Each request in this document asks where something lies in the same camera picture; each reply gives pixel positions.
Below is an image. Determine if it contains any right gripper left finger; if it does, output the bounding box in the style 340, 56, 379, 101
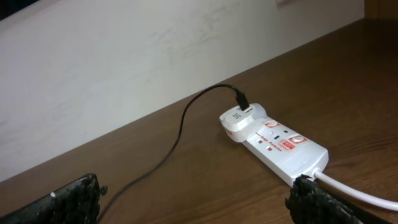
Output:
1, 173, 108, 224

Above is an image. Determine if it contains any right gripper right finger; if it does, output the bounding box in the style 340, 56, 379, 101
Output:
285, 175, 390, 224

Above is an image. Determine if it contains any black charging cable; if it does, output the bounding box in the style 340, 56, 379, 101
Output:
96, 83, 251, 222

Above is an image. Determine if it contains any white charger plug adapter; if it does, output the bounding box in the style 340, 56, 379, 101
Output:
219, 103, 267, 142

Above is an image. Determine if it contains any white power strip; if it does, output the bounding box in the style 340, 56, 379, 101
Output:
224, 115, 330, 187

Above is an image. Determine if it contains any white power strip cord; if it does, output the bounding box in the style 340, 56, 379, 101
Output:
313, 169, 398, 212

